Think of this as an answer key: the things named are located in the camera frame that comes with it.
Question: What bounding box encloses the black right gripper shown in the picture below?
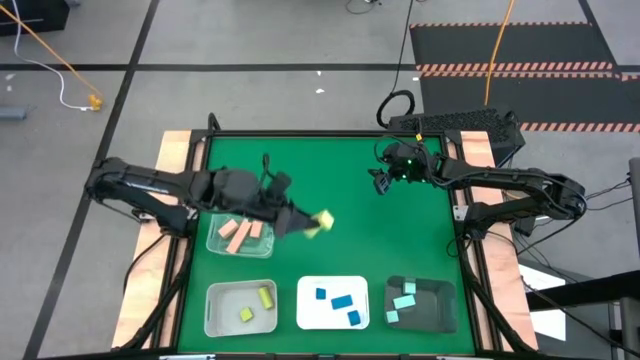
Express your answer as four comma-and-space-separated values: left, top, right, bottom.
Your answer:
367, 140, 440, 196

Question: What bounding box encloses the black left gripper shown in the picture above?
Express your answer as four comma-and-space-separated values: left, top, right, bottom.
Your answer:
208, 167, 324, 240

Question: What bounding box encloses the yellow arch block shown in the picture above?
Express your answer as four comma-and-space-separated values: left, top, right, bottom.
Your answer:
303, 208, 336, 240

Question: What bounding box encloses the long orange block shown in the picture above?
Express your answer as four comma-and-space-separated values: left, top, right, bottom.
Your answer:
225, 219, 254, 254

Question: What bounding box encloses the pink block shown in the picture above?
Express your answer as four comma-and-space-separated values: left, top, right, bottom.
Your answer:
217, 218, 240, 239

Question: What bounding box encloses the yellow cylinder block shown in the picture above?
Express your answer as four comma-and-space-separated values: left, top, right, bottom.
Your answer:
257, 284, 276, 310

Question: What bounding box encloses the clear plastic bin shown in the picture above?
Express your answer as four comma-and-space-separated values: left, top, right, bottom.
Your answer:
205, 212, 278, 260

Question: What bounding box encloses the green table mat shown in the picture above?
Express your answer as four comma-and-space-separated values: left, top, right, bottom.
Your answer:
177, 134, 477, 354

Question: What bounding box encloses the black perforated box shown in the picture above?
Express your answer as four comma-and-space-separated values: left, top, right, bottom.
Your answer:
387, 108, 526, 166

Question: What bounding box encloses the white plastic bin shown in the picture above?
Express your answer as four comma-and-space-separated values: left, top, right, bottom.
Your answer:
295, 274, 372, 331

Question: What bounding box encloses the light grey plastic bin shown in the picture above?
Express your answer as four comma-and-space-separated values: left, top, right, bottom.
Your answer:
203, 278, 279, 338

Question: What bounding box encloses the dark grey plastic bin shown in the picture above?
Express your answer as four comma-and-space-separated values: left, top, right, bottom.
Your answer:
384, 273, 460, 334

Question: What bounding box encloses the wooden side board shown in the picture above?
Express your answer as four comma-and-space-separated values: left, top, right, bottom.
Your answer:
447, 130, 540, 351
110, 130, 207, 350

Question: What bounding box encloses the black hazard-striped floor mat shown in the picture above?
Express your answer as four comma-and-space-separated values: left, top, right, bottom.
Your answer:
408, 21, 640, 134

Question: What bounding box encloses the white paper sheet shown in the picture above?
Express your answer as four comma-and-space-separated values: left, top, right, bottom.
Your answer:
517, 263, 569, 342

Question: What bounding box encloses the black metal beam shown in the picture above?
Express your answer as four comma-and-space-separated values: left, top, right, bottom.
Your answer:
524, 269, 640, 311

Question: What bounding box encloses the grey metal stand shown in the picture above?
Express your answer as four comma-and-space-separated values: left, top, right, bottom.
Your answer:
607, 297, 640, 360

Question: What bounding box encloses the black equipment case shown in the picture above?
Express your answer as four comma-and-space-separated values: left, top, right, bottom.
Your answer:
0, 0, 70, 37

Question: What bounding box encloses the black floor cable with coil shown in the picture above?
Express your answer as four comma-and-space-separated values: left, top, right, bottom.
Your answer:
375, 0, 417, 130

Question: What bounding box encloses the orange floor cable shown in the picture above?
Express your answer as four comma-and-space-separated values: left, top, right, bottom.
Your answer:
0, 3, 101, 101
483, 0, 516, 107

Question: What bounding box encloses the grey metal post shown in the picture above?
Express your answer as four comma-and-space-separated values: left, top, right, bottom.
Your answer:
628, 157, 640, 241

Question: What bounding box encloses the white floor cable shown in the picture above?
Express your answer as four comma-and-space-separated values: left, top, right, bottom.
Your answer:
10, 0, 94, 111

